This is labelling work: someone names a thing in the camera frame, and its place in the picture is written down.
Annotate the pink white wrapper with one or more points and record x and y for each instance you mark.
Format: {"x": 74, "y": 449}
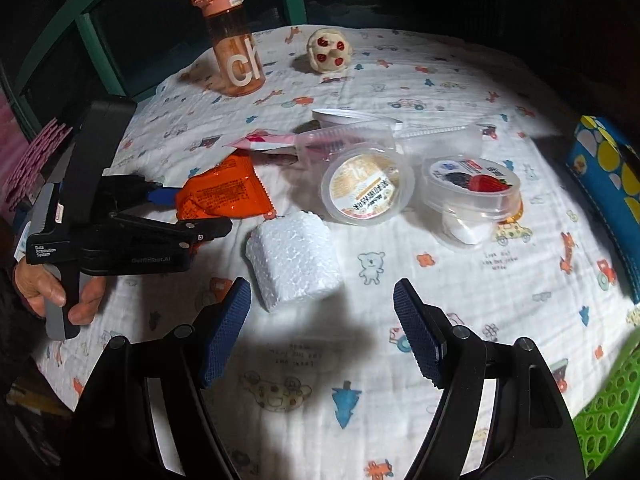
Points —
{"x": 265, "y": 141}

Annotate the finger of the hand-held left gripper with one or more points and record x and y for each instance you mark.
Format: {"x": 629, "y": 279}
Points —
{"x": 210, "y": 230}
{"x": 160, "y": 194}

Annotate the orange water bottle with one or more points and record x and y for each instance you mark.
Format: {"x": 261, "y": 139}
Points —
{"x": 235, "y": 50}

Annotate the green mesh plastic basket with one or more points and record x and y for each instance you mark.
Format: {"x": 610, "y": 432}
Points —
{"x": 610, "y": 410}

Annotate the white foam block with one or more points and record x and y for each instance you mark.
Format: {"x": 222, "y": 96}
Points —
{"x": 295, "y": 260}

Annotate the round container gold label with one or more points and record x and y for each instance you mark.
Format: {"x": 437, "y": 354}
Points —
{"x": 365, "y": 185}

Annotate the white skull toy red spots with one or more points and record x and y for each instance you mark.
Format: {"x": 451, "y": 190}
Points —
{"x": 327, "y": 50}

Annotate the round container strawberry label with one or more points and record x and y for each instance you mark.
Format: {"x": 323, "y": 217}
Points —
{"x": 465, "y": 180}

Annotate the person's left hand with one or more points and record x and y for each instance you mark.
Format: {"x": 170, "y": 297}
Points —
{"x": 35, "y": 285}

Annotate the blue yellow dotted tissue box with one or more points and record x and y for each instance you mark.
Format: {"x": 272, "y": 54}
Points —
{"x": 605, "y": 175}

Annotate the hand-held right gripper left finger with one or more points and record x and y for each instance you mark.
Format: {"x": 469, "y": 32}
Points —
{"x": 225, "y": 330}

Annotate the pink textured sheet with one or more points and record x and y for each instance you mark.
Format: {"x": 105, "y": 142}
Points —
{"x": 42, "y": 150}

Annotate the clear plastic stick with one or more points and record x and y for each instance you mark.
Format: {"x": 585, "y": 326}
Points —
{"x": 435, "y": 131}

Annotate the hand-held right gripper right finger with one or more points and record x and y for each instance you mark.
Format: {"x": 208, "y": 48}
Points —
{"x": 417, "y": 330}

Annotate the orange snack packet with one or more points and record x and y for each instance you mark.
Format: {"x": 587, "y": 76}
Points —
{"x": 225, "y": 190}

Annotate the white printed blanket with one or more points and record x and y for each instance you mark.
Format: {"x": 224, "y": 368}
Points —
{"x": 450, "y": 285}

